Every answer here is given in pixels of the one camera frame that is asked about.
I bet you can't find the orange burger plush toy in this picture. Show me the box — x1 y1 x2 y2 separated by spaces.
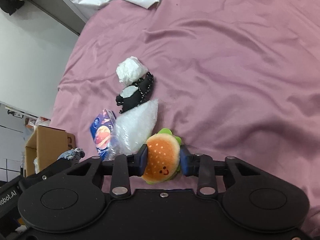
142 128 182 185

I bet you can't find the clear bubble wrap bag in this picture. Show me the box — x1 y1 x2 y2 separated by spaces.
105 99 158 161

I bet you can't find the blue tissue packet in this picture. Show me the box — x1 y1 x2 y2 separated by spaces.
90 109 116 160

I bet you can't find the black beaded pouch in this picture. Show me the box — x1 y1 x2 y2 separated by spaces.
116 72 154 114

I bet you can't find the blue grey knitted item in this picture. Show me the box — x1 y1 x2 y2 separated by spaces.
58 147 85 161

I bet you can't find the white paper ball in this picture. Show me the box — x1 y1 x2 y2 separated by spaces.
116 56 149 86

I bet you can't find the cardboard box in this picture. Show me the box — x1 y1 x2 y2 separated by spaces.
25 126 76 176

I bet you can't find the pink bed sheet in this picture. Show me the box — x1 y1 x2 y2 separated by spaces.
50 0 319 237

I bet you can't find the grey door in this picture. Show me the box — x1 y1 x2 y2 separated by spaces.
29 0 85 35

